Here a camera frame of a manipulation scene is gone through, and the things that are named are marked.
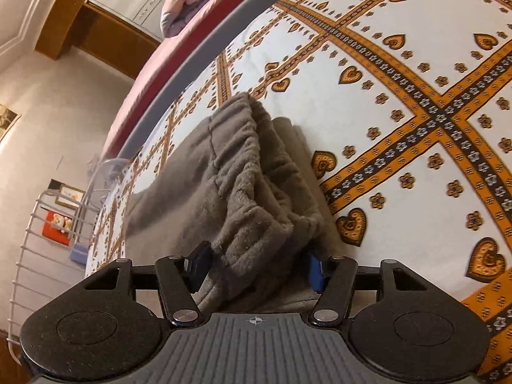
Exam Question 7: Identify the grey-brown fleece pants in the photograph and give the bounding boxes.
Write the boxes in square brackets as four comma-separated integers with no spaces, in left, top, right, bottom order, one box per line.
[123,93,340,314]

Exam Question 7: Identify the red box with teddy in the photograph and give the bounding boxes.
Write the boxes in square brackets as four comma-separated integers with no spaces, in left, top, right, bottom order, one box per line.
[42,211,73,246]

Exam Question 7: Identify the small framed photo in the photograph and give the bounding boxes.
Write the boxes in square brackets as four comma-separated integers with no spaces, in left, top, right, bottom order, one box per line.
[56,184,85,210]

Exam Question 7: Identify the orange heart patterned bedsheet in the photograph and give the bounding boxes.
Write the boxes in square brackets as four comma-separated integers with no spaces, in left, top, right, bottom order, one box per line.
[86,0,511,383]

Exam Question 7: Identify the pink quilted large bed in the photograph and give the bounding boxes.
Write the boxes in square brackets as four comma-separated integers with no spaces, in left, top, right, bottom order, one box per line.
[99,0,277,161]

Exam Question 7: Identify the dark wooden door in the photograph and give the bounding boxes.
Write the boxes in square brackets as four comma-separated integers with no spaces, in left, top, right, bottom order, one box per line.
[69,4,160,79]

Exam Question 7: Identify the framed wall picture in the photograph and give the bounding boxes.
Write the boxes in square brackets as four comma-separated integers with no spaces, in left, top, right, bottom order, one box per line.
[0,105,20,140]

